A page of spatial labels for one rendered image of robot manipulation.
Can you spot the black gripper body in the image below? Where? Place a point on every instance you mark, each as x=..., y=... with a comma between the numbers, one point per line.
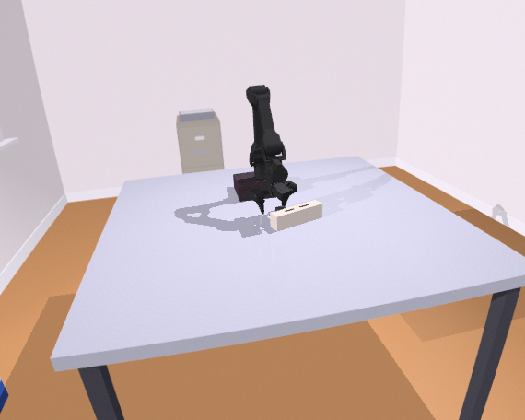
x=257, y=195

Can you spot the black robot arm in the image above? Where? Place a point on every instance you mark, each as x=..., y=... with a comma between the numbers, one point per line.
x=267, y=144

